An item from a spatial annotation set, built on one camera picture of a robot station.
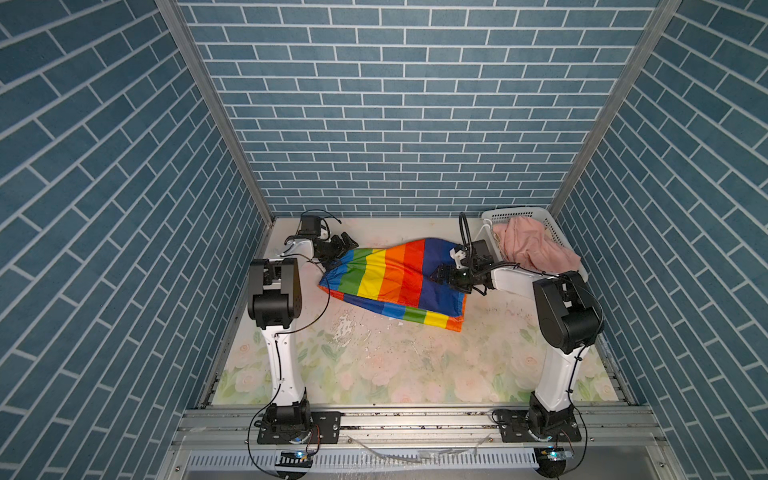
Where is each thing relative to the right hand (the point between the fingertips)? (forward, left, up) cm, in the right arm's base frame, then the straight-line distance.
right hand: (438, 277), depth 99 cm
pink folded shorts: (+13, -29, +5) cm, 32 cm away
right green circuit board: (-47, -28, -6) cm, 55 cm away
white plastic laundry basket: (+26, -19, +4) cm, 33 cm away
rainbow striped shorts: (-2, +14, -1) cm, 14 cm away
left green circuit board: (-52, +35, -6) cm, 63 cm away
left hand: (+8, +32, +3) cm, 33 cm away
